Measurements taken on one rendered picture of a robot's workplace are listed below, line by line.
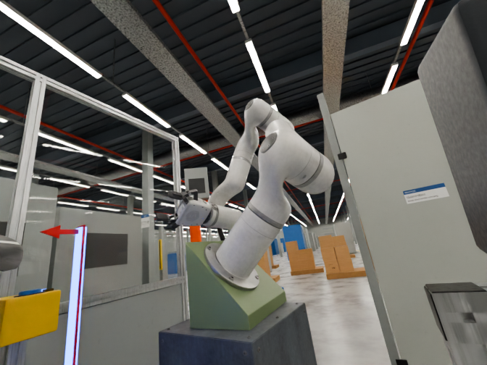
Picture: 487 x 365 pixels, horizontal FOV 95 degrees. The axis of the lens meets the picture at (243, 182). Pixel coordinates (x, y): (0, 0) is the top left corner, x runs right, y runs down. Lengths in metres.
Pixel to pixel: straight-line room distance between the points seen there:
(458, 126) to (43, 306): 0.80
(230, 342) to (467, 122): 0.52
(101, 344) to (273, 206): 1.07
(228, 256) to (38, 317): 0.45
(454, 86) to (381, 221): 1.46
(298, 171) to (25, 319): 0.71
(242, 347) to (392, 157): 1.46
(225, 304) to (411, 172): 1.39
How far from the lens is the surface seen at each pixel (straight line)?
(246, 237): 0.62
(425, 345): 1.77
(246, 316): 0.60
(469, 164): 0.25
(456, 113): 0.24
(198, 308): 0.67
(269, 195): 0.59
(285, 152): 0.56
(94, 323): 1.36
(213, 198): 0.96
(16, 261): 0.41
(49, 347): 1.31
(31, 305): 0.75
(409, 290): 1.69
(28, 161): 1.33
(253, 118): 0.93
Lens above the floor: 1.10
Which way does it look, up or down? 17 degrees up
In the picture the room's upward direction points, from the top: 8 degrees counter-clockwise
